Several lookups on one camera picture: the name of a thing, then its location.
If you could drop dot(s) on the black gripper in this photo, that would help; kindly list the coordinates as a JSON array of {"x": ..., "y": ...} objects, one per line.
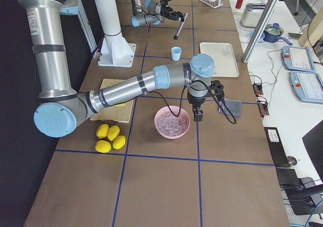
[{"x": 196, "y": 101}]

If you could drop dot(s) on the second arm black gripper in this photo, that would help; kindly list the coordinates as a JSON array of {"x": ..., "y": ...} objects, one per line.
[{"x": 168, "y": 12}]

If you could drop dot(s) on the steel muddler with black tip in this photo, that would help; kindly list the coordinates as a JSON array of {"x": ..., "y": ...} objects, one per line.
[{"x": 182, "y": 22}]

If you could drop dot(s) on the second grey robot arm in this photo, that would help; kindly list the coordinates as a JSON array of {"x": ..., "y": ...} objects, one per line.
[{"x": 153, "y": 12}]

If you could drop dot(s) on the pile of clear ice cubes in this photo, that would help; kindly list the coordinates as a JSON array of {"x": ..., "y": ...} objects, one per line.
[{"x": 170, "y": 125}]

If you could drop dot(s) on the light blue cup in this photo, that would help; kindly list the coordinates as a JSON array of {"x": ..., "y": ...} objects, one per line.
[{"x": 176, "y": 53}]

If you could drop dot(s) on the pink bowl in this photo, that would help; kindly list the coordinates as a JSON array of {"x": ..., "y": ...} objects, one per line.
[{"x": 176, "y": 111}]

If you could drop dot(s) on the grey folded cloth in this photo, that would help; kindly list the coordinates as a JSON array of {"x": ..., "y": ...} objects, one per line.
[{"x": 233, "y": 108}]

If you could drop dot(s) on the cream bear tray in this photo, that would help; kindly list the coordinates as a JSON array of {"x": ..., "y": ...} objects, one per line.
[{"x": 225, "y": 63}]

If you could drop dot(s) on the orange power strip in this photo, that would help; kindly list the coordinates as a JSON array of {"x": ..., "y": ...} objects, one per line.
[{"x": 261, "y": 100}]

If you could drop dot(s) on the cream toaster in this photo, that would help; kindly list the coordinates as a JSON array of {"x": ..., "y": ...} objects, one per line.
[{"x": 252, "y": 14}]

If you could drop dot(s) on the wooden cutting board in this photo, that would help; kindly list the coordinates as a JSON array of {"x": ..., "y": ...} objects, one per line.
[{"x": 114, "y": 100}]

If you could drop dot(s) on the blue saucepan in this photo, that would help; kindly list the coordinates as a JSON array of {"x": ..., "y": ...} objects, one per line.
[{"x": 273, "y": 33}]

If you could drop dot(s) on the teach pendant tablet far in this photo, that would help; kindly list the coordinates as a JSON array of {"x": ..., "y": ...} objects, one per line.
[{"x": 297, "y": 59}]

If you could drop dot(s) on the teach pendant tablet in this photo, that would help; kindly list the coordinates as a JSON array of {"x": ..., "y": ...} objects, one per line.
[
  {"x": 297, "y": 59},
  {"x": 307, "y": 86}
]

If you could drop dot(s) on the teach pendant tablet near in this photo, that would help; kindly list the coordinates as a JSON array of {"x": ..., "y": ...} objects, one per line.
[{"x": 307, "y": 86}]

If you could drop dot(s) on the black monitor stand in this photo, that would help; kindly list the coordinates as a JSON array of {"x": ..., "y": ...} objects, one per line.
[{"x": 300, "y": 176}]

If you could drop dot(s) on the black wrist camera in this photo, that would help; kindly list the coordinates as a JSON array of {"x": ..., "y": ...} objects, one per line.
[{"x": 217, "y": 90}]

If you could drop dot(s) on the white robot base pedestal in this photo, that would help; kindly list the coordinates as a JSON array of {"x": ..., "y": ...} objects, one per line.
[{"x": 115, "y": 50}]

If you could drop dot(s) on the aluminium frame post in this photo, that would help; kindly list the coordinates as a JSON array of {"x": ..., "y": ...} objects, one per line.
[{"x": 264, "y": 19}]

